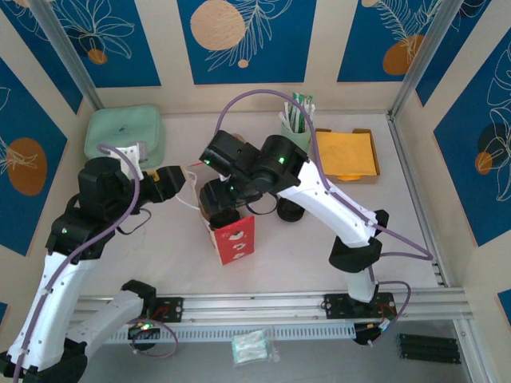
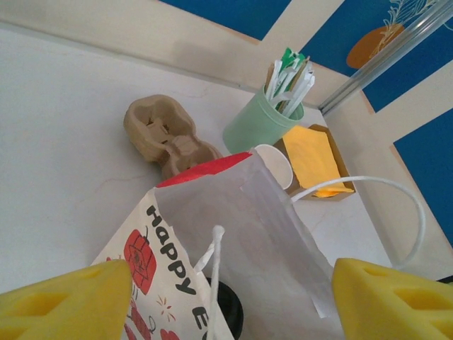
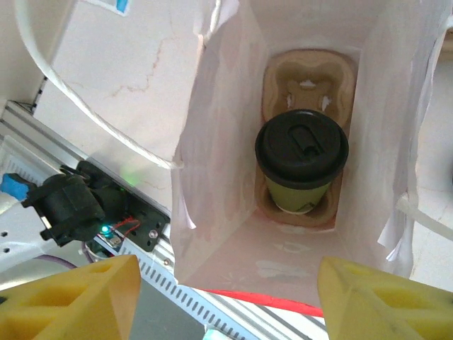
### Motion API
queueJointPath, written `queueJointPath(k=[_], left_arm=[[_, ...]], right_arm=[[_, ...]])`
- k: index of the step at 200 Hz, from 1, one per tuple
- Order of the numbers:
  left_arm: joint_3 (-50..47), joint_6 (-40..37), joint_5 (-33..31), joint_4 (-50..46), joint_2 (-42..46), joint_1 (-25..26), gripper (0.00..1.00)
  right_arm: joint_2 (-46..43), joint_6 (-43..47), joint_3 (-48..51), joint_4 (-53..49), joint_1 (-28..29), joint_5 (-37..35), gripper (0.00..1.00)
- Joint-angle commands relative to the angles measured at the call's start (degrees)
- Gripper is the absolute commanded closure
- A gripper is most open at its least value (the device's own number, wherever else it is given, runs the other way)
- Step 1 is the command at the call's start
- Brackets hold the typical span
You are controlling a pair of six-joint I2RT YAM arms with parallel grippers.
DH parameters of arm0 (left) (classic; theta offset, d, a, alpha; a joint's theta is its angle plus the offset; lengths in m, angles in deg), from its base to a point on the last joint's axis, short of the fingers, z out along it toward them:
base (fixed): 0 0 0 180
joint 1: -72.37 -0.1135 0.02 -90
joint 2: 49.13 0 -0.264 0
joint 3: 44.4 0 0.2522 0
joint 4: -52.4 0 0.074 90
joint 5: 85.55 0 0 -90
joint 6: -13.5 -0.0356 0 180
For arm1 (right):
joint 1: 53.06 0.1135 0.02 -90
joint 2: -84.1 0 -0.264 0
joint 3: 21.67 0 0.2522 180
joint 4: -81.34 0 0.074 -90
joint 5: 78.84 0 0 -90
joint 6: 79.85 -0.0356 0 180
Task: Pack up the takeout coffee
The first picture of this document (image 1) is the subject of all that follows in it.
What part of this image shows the red white paper bag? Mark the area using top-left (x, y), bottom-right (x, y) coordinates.
top-left (174, 160), bottom-right (256, 267)

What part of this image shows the mint green straw holder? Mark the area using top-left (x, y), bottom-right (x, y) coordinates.
top-left (279, 119), bottom-right (312, 152)

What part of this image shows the yellow napkin stack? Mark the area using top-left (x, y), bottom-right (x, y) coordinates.
top-left (315, 130), bottom-right (378, 183)

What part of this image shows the brown cardboard tray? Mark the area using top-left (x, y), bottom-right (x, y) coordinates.
top-left (314, 127), bottom-right (381, 186)

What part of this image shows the black mounting plate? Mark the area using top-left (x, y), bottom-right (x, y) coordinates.
top-left (139, 297), bottom-right (185, 325)
top-left (323, 293), bottom-right (397, 320)

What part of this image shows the small LED circuit board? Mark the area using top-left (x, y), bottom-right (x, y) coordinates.
top-left (373, 317), bottom-right (397, 336)
top-left (127, 318), bottom-right (161, 341)

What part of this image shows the clear plastic packet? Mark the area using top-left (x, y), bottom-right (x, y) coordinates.
top-left (230, 327), bottom-right (281, 366)

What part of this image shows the black ribbed block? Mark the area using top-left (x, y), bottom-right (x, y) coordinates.
top-left (396, 333), bottom-right (463, 366)

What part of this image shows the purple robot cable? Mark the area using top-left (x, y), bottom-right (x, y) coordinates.
top-left (11, 143), bottom-right (180, 383)
top-left (216, 89), bottom-right (434, 348)

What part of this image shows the thin black cable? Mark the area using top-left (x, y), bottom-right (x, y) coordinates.
top-left (244, 194), bottom-right (279, 216)
top-left (118, 207), bottom-right (153, 236)

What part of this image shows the aluminium frame post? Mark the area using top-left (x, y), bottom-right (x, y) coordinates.
top-left (28, 0), bottom-right (105, 113)
top-left (389, 0), bottom-right (469, 117)

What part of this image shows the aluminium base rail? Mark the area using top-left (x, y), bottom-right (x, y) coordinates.
top-left (71, 290), bottom-right (472, 329)

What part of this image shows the aluminium side rail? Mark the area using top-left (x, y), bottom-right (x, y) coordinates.
top-left (386, 113), bottom-right (452, 288)

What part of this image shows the grey slotted cable duct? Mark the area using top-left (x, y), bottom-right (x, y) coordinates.
top-left (103, 323), bottom-right (357, 345)

